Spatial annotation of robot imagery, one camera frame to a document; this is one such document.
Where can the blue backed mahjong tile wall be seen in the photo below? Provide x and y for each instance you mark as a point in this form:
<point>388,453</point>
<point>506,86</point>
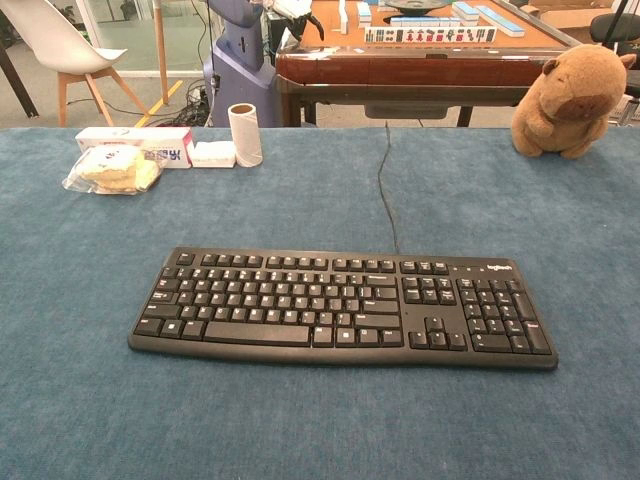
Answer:
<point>425,21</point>

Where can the bagged bread in plastic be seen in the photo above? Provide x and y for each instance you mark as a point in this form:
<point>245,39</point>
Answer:
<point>115,169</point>

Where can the brown mahjong table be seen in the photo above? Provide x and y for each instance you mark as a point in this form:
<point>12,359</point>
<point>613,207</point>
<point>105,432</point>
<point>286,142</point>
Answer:
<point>415,67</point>

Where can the brown capybara plush toy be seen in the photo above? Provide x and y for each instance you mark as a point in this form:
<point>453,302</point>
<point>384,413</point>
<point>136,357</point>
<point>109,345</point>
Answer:
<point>567,105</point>

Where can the blue purple robot base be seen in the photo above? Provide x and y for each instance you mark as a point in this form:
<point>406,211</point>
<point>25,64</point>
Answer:
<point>242,55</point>

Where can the black office chair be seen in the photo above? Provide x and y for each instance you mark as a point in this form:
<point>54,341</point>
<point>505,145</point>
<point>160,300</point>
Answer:
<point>615,27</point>

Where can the small white box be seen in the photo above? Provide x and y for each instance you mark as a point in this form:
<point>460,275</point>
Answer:
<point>213,154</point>

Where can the wooden pole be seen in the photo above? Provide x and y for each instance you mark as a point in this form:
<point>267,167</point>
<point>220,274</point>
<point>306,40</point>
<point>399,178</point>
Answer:
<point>161,50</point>

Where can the white chair with wooden legs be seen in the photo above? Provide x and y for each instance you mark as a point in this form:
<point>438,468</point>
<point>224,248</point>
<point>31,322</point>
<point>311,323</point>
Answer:
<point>65,45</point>

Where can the blue table cloth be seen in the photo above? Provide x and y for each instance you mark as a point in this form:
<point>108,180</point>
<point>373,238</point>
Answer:
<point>320,415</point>

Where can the white paper roll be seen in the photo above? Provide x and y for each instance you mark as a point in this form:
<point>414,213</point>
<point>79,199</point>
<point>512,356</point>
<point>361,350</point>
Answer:
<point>245,135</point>

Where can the row of face-up mahjong tiles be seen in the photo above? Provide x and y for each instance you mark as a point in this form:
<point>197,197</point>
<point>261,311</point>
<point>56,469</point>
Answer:
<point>430,34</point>

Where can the white pink printed box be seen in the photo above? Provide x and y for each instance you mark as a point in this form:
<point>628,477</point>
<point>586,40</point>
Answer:
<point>150,140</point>

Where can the black Logitech keyboard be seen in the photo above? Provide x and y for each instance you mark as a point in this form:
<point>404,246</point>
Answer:
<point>280,310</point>

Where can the long blue mahjong tile row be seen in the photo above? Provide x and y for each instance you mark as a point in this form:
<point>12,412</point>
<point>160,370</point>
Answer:
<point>500,20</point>

